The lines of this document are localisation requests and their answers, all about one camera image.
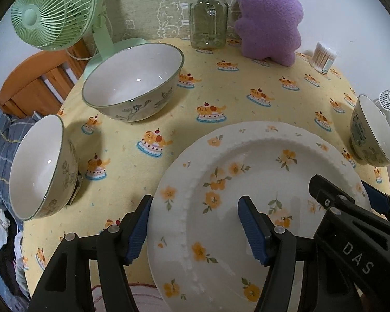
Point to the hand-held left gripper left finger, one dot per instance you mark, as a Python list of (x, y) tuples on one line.
[(138, 230)]

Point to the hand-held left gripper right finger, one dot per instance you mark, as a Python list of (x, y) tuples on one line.
[(251, 230)]

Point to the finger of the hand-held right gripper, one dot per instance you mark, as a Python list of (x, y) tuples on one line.
[(375, 198), (331, 190)]

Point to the white plate with orange flowers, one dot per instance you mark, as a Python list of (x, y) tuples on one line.
[(234, 156)]

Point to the large white bowl green rim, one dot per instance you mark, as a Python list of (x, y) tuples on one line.
[(133, 74)]

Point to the small bowl with green pattern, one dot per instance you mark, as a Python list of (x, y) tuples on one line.
[(369, 130)]

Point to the yellow printed tablecloth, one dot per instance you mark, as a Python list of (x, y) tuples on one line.
[(188, 136)]

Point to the small white bowl green rim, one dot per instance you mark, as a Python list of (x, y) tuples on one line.
[(35, 169)]

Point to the cotton swab container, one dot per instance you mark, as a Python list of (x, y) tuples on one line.
[(325, 57)]

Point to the pile of clothes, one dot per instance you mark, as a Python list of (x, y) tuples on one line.
[(1, 234)]

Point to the blue plaid pillow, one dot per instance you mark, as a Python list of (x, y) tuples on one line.
[(9, 143)]

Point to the purple plush toy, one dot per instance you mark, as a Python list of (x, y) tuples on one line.
[(269, 19)]

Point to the glass jar with black lid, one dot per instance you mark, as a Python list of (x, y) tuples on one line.
[(208, 19)]

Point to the green desk fan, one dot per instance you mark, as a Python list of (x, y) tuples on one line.
[(52, 9)]

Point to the green printed wall cloth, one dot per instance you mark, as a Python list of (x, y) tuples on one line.
[(143, 3)]

